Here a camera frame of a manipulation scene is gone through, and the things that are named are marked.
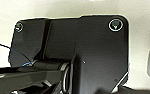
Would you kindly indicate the black torso joint cylinder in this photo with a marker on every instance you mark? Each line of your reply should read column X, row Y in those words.
column 67, row 76

